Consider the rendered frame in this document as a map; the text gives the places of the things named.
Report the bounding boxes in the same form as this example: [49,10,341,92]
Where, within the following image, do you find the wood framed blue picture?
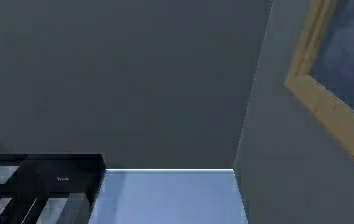
[283,0,354,177]

